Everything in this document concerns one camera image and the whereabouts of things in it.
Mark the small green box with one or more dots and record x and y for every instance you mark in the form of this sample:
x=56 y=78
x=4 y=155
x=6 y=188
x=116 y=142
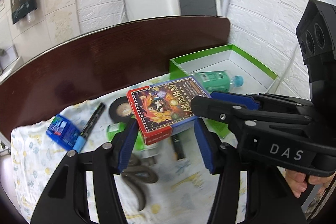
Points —
x=220 y=128

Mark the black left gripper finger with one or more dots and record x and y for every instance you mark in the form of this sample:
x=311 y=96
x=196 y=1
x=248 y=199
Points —
x=226 y=112

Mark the bare human hand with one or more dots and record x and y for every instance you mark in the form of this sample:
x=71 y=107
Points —
x=298 y=185

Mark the black electrical tape roll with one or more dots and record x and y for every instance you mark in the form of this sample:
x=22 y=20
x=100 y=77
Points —
x=120 y=110

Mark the colourful playing card box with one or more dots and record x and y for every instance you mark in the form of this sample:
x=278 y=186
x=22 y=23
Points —
x=164 y=109

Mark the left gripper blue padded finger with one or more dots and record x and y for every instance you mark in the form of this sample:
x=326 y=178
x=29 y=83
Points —
x=261 y=101

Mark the white patterned cloth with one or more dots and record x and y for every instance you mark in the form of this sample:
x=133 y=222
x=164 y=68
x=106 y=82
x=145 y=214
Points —
x=184 y=192

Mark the black blue marker pen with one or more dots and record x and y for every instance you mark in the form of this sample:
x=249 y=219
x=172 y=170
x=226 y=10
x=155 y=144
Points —
x=82 y=138

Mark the blue plastic gum box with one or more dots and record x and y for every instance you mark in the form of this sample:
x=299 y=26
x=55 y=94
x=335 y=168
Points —
x=63 y=132

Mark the green label water bottle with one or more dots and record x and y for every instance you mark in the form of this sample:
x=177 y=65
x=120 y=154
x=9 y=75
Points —
x=220 y=81

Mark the green cardboard box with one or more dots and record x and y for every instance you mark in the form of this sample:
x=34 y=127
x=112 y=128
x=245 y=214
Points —
x=258 y=78

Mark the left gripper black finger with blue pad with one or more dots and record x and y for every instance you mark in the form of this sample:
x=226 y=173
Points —
x=64 y=199
x=269 y=198

